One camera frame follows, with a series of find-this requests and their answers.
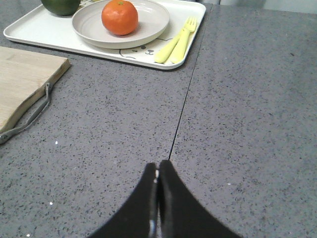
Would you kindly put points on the yellow plastic utensil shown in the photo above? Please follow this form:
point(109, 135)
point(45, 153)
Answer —
point(163, 54)

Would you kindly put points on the metal cutting board handle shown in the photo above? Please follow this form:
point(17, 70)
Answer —
point(5, 136)

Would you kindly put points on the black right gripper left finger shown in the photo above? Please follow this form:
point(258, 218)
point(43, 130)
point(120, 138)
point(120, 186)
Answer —
point(137, 217)

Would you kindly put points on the beige round plate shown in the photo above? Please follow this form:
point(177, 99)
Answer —
point(153, 20)

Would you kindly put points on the wooden cutting board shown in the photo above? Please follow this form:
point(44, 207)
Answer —
point(23, 77)

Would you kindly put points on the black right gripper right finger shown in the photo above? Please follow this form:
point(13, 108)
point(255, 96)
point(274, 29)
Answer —
point(182, 216)

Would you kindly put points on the orange mandarin fruit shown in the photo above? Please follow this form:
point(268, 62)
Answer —
point(120, 17)

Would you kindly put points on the green lime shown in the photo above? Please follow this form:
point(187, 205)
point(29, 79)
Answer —
point(61, 7)

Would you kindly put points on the yellow plastic fork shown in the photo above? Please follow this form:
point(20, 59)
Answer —
point(180, 48)

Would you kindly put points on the white rectangular tray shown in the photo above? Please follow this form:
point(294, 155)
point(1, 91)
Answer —
point(39, 27)

